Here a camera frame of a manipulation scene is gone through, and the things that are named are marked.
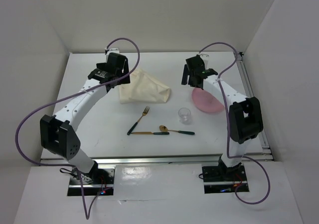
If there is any cream cloth napkin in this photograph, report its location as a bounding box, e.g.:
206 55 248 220
119 69 171 104

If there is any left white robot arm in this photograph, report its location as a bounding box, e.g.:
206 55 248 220
40 52 130 184

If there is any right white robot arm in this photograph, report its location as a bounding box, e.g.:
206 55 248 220
181 55 263 180

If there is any pink plate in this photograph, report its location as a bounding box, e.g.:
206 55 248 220
191 88 224 113

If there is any clear drinking glass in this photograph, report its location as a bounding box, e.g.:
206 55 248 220
178 108 192 124

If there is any aluminium right side rail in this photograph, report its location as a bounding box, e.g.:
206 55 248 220
234 51 272 155

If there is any aluminium rail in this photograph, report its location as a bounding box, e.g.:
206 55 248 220
234 51 272 155
41 152 274 165

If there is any gold fork green handle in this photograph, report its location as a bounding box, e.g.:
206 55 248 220
127 106 150 135

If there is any gold spoon green handle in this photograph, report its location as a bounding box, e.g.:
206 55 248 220
159 125 195 135

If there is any gold knife green handle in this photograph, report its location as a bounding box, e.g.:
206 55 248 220
131 131 170 135

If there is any aluminium front rail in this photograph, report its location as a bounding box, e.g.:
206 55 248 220
41 152 274 165

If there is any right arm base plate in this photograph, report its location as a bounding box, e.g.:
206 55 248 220
198 165 249 194

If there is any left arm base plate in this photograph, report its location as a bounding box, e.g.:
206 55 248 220
66 168 115 197

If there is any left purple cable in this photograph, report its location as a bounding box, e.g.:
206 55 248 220
14 37 140 220

